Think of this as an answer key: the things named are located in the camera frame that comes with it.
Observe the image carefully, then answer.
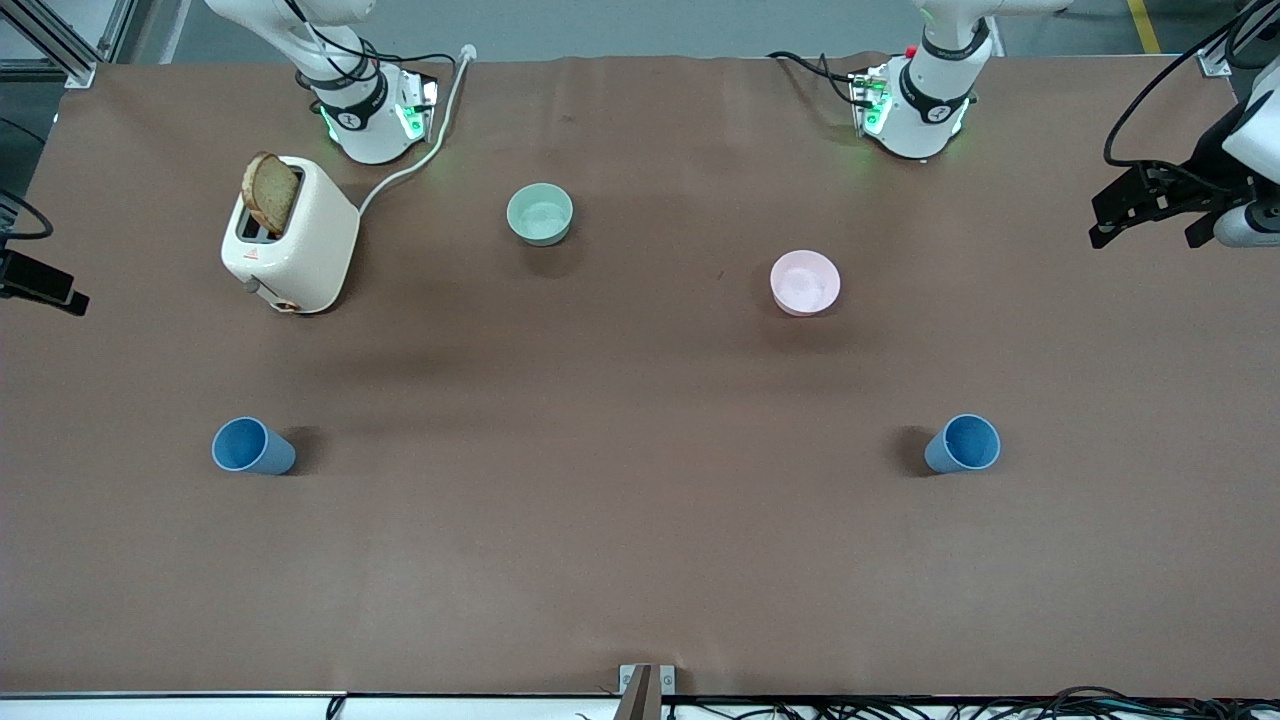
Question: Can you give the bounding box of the blue plastic cup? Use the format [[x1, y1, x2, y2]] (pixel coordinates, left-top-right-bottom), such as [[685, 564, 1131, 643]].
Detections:
[[211, 417, 298, 477], [923, 413, 1002, 476]]

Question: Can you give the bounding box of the brown bread slice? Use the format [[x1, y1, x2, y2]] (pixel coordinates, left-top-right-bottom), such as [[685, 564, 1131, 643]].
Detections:
[[241, 151, 301, 238]]

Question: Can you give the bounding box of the cream white toaster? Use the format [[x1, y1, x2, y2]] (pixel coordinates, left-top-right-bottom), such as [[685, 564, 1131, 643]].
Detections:
[[220, 155, 361, 316]]

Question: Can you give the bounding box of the pink bowl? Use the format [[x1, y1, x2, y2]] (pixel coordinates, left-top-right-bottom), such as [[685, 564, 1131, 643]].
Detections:
[[769, 249, 842, 318]]

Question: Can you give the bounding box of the green bowl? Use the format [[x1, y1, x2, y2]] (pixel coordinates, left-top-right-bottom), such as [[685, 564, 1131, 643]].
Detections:
[[505, 182, 575, 248]]

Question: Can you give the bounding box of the black right arm wrist cable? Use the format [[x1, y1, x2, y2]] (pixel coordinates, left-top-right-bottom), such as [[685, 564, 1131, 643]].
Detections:
[[0, 188, 54, 242]]

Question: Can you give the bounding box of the aluminium frame beam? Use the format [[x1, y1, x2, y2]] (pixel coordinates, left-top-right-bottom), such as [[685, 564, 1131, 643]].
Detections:
[[1210, 0, 1280, 63]]

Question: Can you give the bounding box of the aluminium frame post with bracket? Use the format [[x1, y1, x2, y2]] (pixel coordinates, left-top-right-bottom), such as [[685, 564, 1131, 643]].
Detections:
[[0, 0, 136, 91]]

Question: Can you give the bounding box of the black left base cable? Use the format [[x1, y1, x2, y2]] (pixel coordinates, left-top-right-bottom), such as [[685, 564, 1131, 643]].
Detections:
[[767, 50, 863, 104]]

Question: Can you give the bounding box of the black base cable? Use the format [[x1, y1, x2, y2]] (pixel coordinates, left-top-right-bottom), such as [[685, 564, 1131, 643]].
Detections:
[[767, 50, 863, 104], [285, 0, 459, 96]]

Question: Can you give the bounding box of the white toaster power cable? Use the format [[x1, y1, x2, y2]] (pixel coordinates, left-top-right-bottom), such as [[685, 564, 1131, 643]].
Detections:
[[357, 44, 478, 217]]

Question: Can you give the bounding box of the black right base cable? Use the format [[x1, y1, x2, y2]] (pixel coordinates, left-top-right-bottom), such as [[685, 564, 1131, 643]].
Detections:
[[285, 0, 459, 96]]

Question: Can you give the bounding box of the metal table edge bracket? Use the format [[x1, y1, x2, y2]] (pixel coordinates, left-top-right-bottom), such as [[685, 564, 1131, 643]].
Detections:
[[618, 663, 677, 720]]

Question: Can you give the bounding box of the brown mounting post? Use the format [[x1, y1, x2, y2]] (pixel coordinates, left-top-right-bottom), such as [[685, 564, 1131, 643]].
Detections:
[[622, 665, 657, 720]]

